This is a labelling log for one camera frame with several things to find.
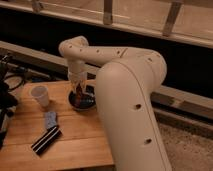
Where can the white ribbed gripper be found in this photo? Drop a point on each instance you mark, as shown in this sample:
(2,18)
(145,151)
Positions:
(76,73)

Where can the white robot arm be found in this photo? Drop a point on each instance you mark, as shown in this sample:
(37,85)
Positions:
(124,82)

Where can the dark ceramic bowl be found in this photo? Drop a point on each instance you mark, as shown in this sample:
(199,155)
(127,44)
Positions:
(87,101)

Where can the white plastic cup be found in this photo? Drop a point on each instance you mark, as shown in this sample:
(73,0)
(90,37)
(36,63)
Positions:
(40,94)

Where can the small blue sponge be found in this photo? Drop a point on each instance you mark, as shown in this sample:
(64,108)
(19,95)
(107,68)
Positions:
(50,119)

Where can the black white striped block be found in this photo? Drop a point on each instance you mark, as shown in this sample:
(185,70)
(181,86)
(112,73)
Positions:
(46,140)

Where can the black equipment with cables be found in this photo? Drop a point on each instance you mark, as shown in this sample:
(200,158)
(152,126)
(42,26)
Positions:
(7,100)

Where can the metal window frame rail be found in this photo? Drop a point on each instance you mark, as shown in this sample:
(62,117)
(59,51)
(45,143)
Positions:
(187,21)

